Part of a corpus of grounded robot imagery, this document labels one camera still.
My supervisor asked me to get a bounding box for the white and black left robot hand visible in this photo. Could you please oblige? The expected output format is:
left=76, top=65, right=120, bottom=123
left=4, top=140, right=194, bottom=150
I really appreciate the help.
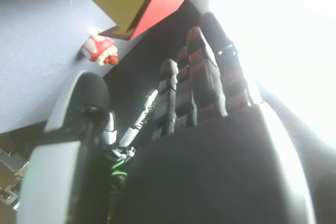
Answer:
left=15, top=11, right=317, bottom=224

